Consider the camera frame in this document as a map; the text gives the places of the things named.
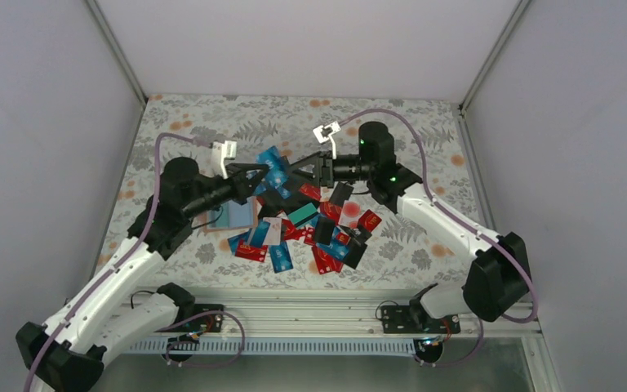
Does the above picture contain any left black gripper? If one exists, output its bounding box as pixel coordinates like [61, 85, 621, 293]
[182, 163, 267, 220]

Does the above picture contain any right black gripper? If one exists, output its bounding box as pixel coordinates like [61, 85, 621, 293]
[286, 151, 374, 189]

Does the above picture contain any tan leather card holder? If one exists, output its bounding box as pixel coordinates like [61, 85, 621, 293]
[204, 198, 257, 231]

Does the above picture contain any teal striped card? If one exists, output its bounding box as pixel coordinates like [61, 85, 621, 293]
[287, 203, 318, 228]

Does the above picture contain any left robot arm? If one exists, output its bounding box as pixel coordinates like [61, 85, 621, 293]
[16, 157, 269, 391]

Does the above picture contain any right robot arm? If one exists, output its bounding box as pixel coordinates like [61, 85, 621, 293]
[287, 122, 534, 332]

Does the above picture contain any red card top centre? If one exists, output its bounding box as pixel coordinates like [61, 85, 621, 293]
[299, 183, 321, 202]

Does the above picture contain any red card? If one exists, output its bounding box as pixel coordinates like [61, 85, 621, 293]
[299, 183, 321, 202]
[311, 247, 343, 274]
[358, 210, 382, 233]
[234, 241, 268, 262]

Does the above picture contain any black card upper right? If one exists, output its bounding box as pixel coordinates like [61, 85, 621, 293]
[328, 182, 354, 207]

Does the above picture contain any black card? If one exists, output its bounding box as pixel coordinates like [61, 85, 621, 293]
[328, 182, 354, 207]
[341, 239, 367, 270]

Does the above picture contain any blue card far left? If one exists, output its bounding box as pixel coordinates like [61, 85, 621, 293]
[256, 146, 291, 199]

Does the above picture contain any blue card lower left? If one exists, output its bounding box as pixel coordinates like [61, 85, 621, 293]
[228, 220, 270, 255]

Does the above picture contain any white floral card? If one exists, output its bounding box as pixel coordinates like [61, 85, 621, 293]
[263, 217, 283, 246]

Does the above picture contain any red card right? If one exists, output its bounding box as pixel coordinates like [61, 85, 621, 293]
[358, 210, 382, 233]

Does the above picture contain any red card bottom left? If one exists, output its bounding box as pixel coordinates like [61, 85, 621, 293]
[234, 241, 268, 262]

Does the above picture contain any blue logo card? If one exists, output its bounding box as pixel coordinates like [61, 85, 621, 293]
[316, 239, 349, 261]

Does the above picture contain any black card bottom right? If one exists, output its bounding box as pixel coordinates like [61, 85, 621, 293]
[341, 239, 367, 270]

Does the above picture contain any red card bottom centre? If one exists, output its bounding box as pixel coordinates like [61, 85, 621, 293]
[311, 247, 343, 274]

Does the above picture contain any floral patterned table mat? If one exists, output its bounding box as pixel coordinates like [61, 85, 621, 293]
[90, 94, 499, 291]

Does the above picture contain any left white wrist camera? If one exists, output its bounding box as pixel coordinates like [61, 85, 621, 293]
[210, 140, 238, 179]

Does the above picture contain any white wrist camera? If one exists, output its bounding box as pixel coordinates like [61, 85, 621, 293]
[210, 140, 238, 179]
[313, 122, 341, 159]

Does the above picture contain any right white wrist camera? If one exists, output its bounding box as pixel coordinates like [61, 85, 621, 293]
[313, 122, 341, 159]

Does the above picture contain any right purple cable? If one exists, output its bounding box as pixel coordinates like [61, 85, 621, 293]
[335, 108, 540, 370]

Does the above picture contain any purple cable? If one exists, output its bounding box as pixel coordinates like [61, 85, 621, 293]
[335, 108, 540, 370]
[21, 134, 245, 392]

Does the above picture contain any aluminium rail frame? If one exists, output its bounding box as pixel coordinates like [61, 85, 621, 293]
[56, 287, 543, 339]

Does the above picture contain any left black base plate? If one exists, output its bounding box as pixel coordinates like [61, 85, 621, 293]
[158, 303, 225, 333]

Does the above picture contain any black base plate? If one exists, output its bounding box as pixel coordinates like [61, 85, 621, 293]
[158, 303, 225, 333]
[378, 305, 461, 335]

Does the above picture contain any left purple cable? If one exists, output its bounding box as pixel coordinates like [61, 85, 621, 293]
[21, 134, 245, 392]

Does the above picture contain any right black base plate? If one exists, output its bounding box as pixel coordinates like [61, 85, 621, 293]
[378, 305, 461, 335]

